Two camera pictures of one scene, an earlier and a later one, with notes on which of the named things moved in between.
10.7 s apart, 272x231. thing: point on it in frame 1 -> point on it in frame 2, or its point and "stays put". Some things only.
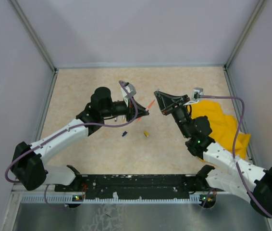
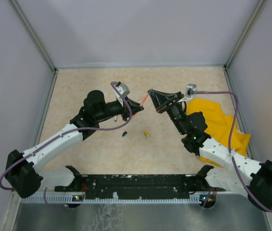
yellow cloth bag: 224,127 stays put
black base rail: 135,186 stays put
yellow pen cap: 146,133 stays put
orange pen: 147,109 -> 141,104
